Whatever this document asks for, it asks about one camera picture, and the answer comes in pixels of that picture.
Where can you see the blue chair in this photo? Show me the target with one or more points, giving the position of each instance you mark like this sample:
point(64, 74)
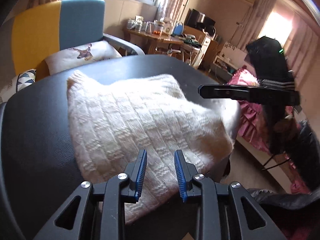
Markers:
point(178, 28)

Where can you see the person's right forearm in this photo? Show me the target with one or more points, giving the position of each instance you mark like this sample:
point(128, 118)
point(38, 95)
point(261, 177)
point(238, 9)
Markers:
point(307, 155)

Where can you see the grey yellow blue sofa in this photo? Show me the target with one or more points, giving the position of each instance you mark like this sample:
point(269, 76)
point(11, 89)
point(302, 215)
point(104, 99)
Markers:
point(82, 20)

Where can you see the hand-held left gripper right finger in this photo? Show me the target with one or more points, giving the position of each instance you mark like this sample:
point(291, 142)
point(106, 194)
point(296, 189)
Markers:
point(181, 177)

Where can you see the person's black jacket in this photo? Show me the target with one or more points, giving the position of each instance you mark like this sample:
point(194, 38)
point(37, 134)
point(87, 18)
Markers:
point(287, 200)

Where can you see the row of glass jars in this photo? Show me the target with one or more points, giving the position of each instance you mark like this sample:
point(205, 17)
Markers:
point(140, 25)

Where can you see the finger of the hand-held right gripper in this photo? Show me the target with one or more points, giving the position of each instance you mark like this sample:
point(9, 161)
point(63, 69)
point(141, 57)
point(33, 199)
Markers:
point(225, 92)

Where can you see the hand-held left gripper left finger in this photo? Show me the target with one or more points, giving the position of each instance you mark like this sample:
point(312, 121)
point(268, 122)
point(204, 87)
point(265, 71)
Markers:
point(140, 175)

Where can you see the white cabinet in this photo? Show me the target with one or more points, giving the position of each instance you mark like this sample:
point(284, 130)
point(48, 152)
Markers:
point(203, 47)

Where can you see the oranges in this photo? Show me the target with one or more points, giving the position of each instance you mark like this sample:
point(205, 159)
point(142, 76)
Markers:
point(157, 32)

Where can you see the bright curtained window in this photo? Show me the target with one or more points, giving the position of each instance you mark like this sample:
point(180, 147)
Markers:
point(277, 25)

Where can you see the wooden side desk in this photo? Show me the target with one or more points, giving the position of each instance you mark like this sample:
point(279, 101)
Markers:
point(160, 40)

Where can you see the black television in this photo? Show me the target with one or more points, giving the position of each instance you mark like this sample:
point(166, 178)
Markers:
point(197, 20)

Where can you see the cream knitted sweater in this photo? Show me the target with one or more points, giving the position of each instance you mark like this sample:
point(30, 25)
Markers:
point(140, 120)

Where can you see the triangle print cushion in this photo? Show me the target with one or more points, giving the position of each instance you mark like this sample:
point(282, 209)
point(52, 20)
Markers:
point(25, 78)

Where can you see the deer print cushion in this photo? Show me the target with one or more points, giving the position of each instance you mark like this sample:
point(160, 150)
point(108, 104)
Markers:
point(75, 57)

